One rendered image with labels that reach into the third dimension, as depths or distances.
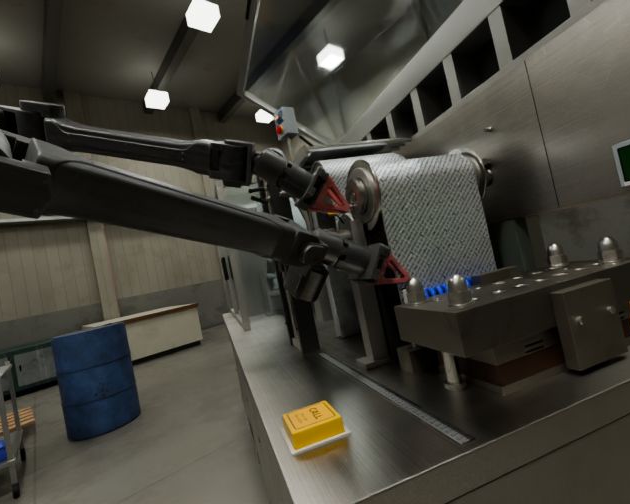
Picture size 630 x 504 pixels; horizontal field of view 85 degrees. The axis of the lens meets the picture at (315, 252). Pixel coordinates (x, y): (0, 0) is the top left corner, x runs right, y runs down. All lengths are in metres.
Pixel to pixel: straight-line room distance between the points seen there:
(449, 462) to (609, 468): 0.23
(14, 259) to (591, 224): 11.34
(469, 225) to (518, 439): 0.43
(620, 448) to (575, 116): 0.52
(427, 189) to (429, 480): 0.51
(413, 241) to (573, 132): 0.34
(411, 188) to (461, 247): 0.16
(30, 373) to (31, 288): 2.47
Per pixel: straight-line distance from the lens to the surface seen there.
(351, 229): 0.72
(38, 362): 7.74
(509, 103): 0.89
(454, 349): 0.52
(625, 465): 0.64
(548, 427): 0.52
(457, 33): 1.03
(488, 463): 0.48
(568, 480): 0.56
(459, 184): 0.79
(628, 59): 0.76
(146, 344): 7.43
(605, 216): 7.68
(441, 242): 0.73
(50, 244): 9.77
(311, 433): 0.50
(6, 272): 9.69
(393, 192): 0.69
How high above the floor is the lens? 1.13
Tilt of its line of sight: 2 degrees up
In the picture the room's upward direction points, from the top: 12 degrees counter-clockwise
